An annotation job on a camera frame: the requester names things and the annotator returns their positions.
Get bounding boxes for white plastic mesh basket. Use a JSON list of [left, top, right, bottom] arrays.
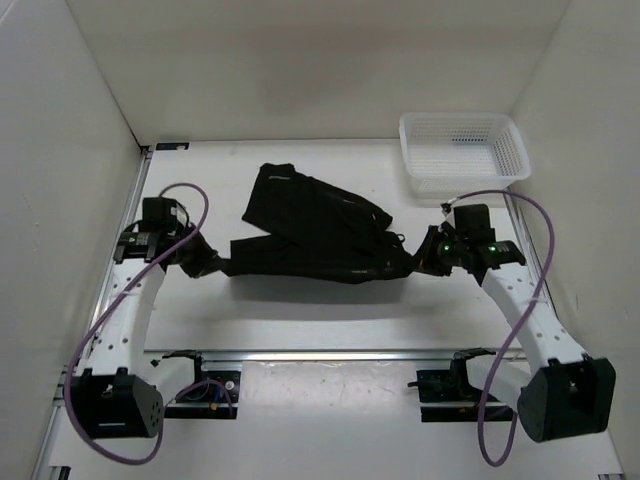
[[399, 112, 531, 197]]

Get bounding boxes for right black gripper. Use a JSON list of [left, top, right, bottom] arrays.
[[406, 225, 468, 277]]

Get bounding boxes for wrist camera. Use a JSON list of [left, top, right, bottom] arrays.
[[440, 203, 496, 245], [138, 196, 190, 235]]

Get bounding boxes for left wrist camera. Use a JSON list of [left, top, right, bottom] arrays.
[[138, 196, 190, 235]]

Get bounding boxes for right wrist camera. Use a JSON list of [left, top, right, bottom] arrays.
[[440, 203, 496, 245]]

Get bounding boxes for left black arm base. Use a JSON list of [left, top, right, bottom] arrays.
[[144, 350, 241, 420]]

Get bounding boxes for left aluminium frame rail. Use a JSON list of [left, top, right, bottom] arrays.
[[28, 145, 155, 479]]

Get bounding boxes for right aluminium frame rail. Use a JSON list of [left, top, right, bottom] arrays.
[[502, 187, 626, 480]]

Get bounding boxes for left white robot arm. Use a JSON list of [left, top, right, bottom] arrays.
[[65, 228, 219, 440]]

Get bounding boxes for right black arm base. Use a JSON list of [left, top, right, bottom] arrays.
[[407, 348, 496, 423]]

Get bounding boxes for black shorts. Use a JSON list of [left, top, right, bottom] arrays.
[[222, 163, 417, 284]]

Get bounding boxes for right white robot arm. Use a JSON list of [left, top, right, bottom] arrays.
[[415, 226, 616, 442]]

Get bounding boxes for front aluminium frame rail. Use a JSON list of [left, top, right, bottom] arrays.
[[144, 348, 566, 364]]

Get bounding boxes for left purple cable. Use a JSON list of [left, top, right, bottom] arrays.
[[64, 182, 236, 464]]

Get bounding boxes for aluminium frame rail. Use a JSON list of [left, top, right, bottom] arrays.
[[502, 187, 626, 480], [28, 145, 155, 479], [144, 348, 566, 364]]

